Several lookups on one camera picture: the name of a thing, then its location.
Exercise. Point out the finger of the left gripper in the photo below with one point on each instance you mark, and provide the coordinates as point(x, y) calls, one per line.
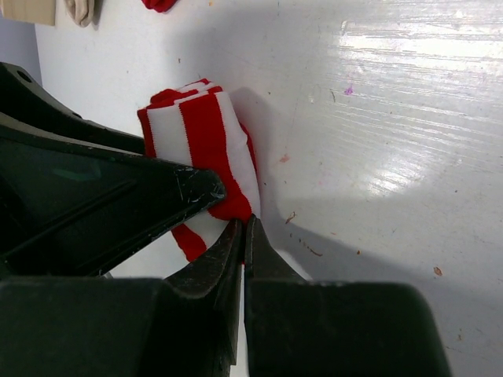
point(23, 99)
point(72, 208)

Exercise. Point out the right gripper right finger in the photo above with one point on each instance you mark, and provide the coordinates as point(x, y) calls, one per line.
point(299, 327)

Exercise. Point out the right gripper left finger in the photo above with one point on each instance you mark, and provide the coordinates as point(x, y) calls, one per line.
point(184, 325)

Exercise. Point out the wooden compartment tray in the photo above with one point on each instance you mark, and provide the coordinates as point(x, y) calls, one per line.
point(30, 11)

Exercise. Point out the red white striped sock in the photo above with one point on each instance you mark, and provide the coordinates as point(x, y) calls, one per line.
point(196, 125)

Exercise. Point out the beige sock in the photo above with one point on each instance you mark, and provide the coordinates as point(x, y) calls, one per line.
point(84, 12)

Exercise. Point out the red sock centre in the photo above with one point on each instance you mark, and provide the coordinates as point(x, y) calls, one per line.
point(160, 6)

